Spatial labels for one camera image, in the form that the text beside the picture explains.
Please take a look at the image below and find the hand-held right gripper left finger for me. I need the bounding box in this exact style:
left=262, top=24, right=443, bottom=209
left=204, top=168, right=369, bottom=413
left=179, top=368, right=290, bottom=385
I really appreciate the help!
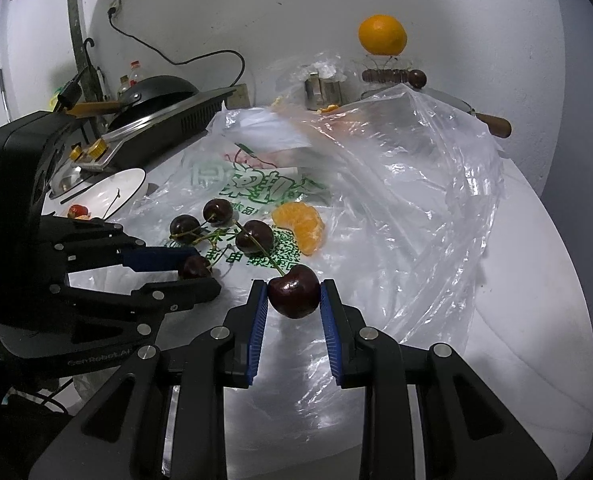
left=29, top=280, right=270, bottom=480

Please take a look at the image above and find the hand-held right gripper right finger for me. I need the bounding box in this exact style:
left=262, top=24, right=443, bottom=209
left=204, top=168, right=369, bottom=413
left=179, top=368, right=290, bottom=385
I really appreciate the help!
left=319, top=280, right=559, bottom=480

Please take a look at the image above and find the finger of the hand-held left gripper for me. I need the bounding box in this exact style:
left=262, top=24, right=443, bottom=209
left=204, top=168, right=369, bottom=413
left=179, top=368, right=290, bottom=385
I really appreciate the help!
left=41, top=215, right=212, bottom=278
left=49, top=277, right=222, bottom=313

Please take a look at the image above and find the dark red cherry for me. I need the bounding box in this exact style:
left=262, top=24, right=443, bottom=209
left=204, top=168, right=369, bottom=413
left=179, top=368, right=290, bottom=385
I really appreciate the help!
left=179, top=255, right=212, bottom=281
left=268, top=263, right=322, bottom=320
left=235, top=220, right=274, bottom=255
left=204, top=199, right=234, bottom=226
left=170, top=214, right=202, bottom=238

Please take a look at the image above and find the white plate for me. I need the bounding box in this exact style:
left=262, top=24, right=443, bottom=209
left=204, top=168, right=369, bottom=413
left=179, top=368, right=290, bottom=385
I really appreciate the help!
left=41, top=169, right=146, bottom=221

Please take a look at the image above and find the large clear printed plastic bag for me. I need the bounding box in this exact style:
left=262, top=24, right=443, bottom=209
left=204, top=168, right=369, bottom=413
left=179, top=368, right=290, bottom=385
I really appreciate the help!
left=74, top=50, right=507, bottom=413

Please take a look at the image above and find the steel pot lid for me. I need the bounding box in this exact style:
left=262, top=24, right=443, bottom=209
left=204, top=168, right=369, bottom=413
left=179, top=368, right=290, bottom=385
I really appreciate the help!
left=49, top=160, right=90, bottom=198

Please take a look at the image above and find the black umbrella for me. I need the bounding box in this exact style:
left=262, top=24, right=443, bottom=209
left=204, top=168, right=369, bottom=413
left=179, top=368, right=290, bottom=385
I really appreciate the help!
left=84, top=37, right=108, bottom=103

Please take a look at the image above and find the steel induction cooker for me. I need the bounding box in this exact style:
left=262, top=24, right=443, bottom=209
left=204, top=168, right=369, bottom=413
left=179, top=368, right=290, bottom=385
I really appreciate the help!
left=69, top=84, right=250, bottom=171

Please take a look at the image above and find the grey vertical pipe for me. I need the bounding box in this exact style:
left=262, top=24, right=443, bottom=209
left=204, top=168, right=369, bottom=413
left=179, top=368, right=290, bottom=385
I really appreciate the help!
left=66, top=0, right=90, bottom=111

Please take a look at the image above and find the small steel cup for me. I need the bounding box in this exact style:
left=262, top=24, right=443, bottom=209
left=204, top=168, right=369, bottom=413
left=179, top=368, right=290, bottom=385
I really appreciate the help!
left=303, top=72, right=344, bottom=111

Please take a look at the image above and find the steel saucepan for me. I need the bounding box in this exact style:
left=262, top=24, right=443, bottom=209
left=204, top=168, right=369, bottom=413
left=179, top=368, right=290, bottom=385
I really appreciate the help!
left=361, top=85, right=513, bottom=140

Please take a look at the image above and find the whole orange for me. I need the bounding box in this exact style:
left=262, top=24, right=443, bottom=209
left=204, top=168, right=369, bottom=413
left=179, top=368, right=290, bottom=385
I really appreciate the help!
left=359, top=14, right=408, bottom=57

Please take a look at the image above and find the black wok with wooden handle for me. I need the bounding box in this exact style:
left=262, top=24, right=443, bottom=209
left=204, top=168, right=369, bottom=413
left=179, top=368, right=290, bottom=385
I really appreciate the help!
left=69, top=75, right=200, bottom=131

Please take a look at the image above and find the black cooker cable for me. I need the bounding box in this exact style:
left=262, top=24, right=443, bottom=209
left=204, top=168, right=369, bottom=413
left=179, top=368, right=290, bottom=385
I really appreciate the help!
left=107, top=10, right=247, bottom=98

